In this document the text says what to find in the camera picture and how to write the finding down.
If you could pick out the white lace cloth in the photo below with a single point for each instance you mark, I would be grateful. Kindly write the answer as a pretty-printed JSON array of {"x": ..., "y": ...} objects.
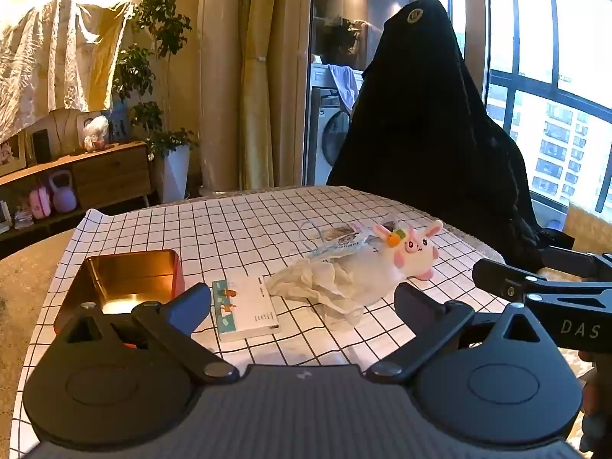
[{"x": 57, "y": 52}]

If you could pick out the white checkered tablecloth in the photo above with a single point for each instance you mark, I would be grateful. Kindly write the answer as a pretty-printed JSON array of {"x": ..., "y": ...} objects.
[{"x": 239, "y": 220}]

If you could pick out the pink toy case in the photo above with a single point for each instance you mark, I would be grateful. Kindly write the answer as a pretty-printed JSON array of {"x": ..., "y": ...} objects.
[{"x": 40, "y": 203}]

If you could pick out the large window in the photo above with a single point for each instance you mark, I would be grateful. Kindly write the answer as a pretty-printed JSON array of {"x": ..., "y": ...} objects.
[{"x": 564, "y": 81}]

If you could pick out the gold tin box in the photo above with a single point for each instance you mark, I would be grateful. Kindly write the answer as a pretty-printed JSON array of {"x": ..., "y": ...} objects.
[{"x": 124, "y": 282}]

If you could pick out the white and teal tissue pack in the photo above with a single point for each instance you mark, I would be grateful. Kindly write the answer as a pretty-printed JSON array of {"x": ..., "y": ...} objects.
[{"x": 246, "y": 306}]

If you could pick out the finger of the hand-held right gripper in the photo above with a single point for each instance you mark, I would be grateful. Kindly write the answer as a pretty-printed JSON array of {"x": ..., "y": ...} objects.
[
  {"x": 573, "y": 257},
  {"x": 502, "y": 279}
]

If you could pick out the white planter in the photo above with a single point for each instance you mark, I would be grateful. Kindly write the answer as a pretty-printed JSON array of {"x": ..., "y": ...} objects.
[{"x": 173, "y": 174}]

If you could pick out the white tissue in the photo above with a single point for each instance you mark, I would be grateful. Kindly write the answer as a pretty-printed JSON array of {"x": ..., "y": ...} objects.
[{"x": 325, "y": 282}]

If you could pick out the yellow curtain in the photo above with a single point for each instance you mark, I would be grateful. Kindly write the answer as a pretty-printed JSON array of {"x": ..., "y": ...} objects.
[{"x": 267, "y": 71}]

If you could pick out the white and pink plastic bag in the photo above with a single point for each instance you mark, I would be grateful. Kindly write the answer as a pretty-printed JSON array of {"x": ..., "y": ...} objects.
[{"x": 96, "y": 131}]

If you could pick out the wooden sideboard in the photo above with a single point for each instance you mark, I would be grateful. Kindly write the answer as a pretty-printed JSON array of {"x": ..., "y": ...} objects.
[{"x": 110, "y": 172}]

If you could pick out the white washing machine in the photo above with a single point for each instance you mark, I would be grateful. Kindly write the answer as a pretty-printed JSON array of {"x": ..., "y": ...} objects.
[{"x": 327, "y": 129}]

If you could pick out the clear snack packet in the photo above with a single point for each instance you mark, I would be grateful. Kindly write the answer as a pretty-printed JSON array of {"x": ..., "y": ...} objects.
[{"x": 345, "y": 232}]

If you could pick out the green potted tree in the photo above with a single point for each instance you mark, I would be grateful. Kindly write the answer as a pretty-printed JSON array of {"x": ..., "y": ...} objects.
[{"x": 153, "y": 24}]

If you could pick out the beige patterned rug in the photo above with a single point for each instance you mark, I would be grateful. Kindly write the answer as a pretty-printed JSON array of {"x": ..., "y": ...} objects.
[{"x": 24, "y": 325}]

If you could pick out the framed picture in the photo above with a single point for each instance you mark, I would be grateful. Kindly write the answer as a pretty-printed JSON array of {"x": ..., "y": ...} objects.
[{"x": 10, "y": 155}]

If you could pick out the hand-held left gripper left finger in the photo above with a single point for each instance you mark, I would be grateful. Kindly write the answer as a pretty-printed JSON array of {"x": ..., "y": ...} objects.
[{"x": 187, "y": 300}]

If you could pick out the pink and white bunny plush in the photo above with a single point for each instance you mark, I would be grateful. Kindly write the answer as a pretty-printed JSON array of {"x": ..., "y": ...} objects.
[{"x": 413, "y": 253}]

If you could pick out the white cloth on washer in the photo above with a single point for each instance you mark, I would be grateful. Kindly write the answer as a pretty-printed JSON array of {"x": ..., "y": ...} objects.
[{"x": 345, "y": 81}]

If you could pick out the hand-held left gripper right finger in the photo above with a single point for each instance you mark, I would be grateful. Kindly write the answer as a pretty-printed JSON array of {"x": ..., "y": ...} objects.
[{"x": 415, "y": 300}]

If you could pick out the black speaker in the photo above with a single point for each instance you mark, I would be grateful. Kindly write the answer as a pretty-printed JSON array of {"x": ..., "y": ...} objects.
[{"x": 42, "y": 146}]

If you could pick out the blue decorative box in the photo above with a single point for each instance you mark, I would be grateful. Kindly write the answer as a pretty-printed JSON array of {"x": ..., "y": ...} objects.
[{"x": 119, "y": 124}]

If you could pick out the black cloth-draped chair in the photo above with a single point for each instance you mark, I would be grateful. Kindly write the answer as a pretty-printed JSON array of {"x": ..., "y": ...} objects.
[{"x": 425, "y": 129}]

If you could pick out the purple kettlebell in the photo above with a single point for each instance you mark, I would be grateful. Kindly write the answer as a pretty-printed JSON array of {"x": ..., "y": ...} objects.
[{"x": 63, "y": 196}]

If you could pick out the beige cylindrical air conditioner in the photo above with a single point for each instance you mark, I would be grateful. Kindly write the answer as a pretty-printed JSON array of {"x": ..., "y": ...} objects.
[{"x": 220, "y": 76}]

